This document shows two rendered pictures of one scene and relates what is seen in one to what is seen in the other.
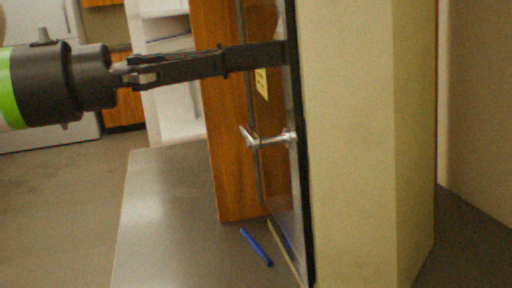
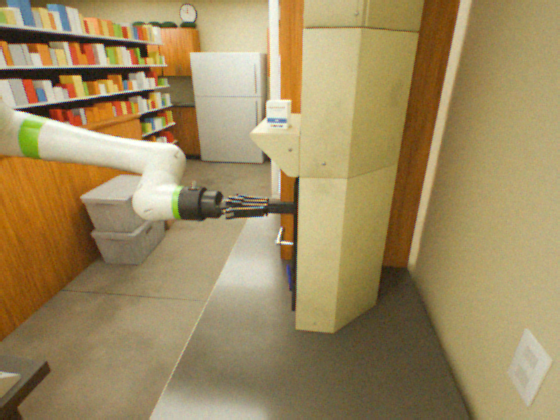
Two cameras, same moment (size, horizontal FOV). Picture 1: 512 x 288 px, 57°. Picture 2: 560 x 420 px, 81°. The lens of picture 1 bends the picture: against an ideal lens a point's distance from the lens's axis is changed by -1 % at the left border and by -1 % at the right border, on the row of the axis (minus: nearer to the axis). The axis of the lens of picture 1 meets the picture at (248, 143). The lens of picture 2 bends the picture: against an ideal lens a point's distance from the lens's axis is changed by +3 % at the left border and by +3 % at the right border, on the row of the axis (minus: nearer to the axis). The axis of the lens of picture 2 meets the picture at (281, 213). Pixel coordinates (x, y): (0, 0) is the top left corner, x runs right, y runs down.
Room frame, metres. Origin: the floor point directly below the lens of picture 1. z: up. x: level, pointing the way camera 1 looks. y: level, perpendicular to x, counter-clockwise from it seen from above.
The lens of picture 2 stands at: (-0.16, -0.23, 1.65)
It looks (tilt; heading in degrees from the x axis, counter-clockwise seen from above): 25 degrees down; 16
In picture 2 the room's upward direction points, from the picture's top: straight up
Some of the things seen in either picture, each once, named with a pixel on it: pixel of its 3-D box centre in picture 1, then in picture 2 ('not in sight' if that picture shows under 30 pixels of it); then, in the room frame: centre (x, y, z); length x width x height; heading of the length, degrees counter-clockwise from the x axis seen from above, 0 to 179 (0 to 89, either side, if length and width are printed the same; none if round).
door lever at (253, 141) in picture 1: (261, 134); (286, 236); (0.62, -0.02, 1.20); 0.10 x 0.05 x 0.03; 9
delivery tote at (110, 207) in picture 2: not in sight; (127, 202); (2.07, 1.87, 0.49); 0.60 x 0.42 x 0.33; 9
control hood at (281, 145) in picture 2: not in sight; (282, 140); (0.69, 0.01, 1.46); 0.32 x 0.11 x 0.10; 9
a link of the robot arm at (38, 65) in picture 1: (51, 80); (195, 202); (0.54, 0.21, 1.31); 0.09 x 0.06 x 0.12; 9
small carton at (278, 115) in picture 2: not in sight; (278, 114); (0.61, 0.00, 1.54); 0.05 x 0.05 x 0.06; 4
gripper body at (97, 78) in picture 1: (119, 74); (222, 204); (0.55, 0.14, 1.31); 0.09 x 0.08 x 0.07; 99
